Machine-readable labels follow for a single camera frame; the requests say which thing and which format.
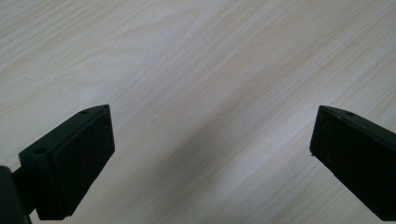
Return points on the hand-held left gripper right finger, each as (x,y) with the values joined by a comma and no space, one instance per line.
(358,158)

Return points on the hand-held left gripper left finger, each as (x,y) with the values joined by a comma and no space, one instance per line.
(71,161)

